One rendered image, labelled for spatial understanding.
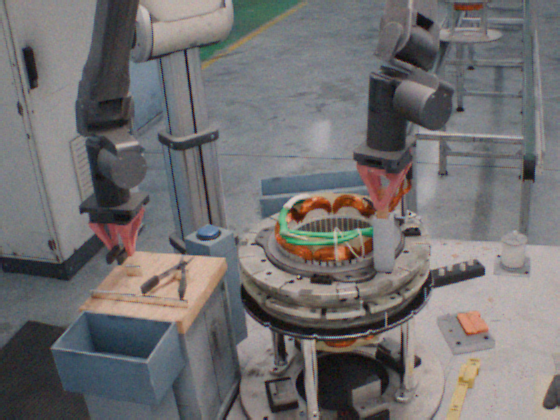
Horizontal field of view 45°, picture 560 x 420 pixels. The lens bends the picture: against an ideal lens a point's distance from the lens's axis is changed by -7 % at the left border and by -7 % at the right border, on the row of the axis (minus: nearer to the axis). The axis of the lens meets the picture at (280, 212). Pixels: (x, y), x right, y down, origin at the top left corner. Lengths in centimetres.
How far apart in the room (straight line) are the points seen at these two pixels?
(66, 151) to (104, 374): 243
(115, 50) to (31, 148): 230
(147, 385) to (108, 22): 52
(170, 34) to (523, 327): 94
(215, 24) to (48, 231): 214
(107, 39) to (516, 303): 105
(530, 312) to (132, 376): 90
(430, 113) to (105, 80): 45
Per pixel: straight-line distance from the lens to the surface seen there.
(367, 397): 126
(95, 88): 104
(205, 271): 122
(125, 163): 103
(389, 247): 109
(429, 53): 101
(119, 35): 100
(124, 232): 113
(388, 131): 100
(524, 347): 149
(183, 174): 154
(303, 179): 155
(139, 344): 116
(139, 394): 108
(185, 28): 143
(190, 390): 119
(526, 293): 166
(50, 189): 335
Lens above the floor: 167
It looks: 26 degrees down
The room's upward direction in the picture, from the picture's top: 6 degrees counter-clockwise
